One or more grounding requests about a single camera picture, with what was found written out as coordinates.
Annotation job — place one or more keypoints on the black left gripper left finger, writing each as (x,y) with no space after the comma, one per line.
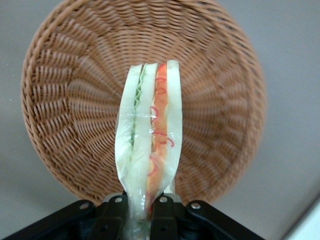
(111,217)

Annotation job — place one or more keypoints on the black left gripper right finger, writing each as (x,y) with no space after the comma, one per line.
(166,217)

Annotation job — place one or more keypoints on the triangle sandwich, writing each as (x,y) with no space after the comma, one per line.
(142,125)

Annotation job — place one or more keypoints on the round brown wicker basket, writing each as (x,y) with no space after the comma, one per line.
(75,100)

